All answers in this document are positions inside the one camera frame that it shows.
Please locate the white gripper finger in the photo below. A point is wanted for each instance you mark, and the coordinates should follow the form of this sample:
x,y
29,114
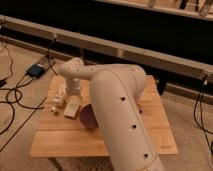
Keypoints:
x,y
60,97
72,107

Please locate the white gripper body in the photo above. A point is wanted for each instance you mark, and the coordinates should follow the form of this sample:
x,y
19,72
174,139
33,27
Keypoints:
x,y
73,86

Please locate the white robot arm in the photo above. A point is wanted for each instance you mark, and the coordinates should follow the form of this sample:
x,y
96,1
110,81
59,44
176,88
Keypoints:
x,y
114,90

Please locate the white plastic bottle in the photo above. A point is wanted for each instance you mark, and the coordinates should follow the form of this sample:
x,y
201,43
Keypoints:
x,y
54,107

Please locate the wooden table board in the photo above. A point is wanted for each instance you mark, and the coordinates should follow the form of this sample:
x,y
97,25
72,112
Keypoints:
x,y
58,136

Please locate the black power adapter box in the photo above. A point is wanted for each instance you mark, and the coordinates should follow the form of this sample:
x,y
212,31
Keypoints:
x,y
35,71

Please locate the purple bowl with orange handle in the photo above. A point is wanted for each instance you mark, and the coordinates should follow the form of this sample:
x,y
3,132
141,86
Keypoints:
x,y
87,117

